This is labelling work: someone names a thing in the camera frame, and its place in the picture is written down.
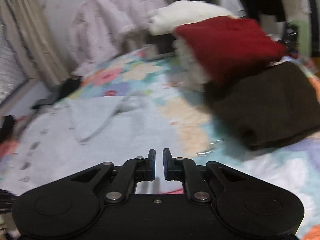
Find silver quilted window cover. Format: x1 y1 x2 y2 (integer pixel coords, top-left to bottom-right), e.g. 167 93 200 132
0 21 27 105

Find white folded clothes pile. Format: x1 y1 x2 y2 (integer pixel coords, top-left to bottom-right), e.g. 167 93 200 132
147 1 239 92

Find black folded clothes on suitcase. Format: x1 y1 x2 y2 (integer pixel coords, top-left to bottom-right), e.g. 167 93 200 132
0 115 16 143

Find red folded garment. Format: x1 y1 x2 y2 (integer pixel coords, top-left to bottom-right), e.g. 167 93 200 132
188 18 286 85

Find pink floral blanket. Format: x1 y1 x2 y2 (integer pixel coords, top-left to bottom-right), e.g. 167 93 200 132
67 0 167 77

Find light grey sweatshirt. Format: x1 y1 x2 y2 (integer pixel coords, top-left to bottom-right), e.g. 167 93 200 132
0 96 161 196

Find dark brown folded garment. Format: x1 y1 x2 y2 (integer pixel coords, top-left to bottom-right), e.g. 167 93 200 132
205 61 319 151

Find black garment on bed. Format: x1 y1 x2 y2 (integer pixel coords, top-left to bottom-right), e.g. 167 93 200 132
31 77 81 110

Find beige curtain right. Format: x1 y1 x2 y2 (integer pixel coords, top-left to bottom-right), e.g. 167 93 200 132
1 0 71 88

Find floral bed quilt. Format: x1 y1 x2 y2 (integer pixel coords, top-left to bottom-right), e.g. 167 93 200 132
0 47 320 240

